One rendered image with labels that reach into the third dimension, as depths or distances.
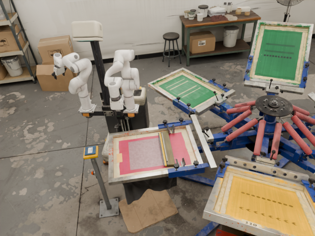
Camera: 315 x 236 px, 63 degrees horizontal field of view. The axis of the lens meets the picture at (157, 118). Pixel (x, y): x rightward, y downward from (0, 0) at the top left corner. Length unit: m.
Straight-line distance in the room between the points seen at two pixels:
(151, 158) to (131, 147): 0.24
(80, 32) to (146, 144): 1.11
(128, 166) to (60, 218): 1.32
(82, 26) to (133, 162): 1.16
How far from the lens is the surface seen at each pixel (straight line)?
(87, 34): 2.07
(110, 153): 2.33
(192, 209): 3.09
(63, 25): 5.79
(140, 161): 2.26
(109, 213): 3.14
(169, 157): 2.22
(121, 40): 5.81
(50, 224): 3.31
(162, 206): 3.08
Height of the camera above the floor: 2.65
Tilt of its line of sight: 39 degrees down
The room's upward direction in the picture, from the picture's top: 4 degrees counter-clockwise
